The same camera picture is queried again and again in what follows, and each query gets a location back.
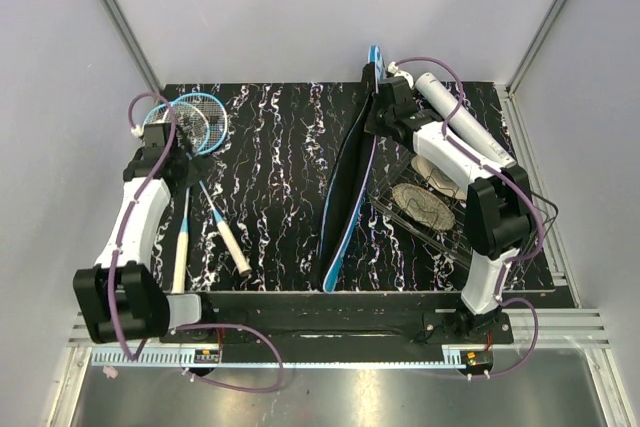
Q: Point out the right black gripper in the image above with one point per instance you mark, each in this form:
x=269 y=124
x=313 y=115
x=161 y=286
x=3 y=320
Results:
x=370 y=125

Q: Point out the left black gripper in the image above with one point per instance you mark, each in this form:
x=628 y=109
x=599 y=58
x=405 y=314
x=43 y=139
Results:
x=198 y=169

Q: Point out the blue racket cover bag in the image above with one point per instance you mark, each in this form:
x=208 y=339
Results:
x=349 y=178

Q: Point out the white shuttlecock tube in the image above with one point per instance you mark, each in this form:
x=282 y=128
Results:
x=463 y=123

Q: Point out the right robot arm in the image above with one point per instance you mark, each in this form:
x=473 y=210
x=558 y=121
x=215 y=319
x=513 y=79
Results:
x=500 y=216

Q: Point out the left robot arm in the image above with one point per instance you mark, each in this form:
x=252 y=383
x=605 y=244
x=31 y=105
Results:
x=118 y=297

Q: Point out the blue badminton racket front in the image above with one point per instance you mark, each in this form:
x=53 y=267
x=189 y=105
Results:
x=218 y=125

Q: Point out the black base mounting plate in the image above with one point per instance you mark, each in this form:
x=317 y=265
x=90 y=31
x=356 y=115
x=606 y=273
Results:
x=346 y=327

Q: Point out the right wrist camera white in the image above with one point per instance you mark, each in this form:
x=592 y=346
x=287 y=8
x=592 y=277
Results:
x=393 y=70

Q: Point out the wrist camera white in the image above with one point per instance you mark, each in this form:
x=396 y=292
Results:
x=393 y=70
x=137 y=131

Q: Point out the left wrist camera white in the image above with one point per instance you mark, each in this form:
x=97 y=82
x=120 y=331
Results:
x=137 y=131

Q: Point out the black wire dish rack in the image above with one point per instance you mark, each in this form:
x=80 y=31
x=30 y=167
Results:
x=452 y=244

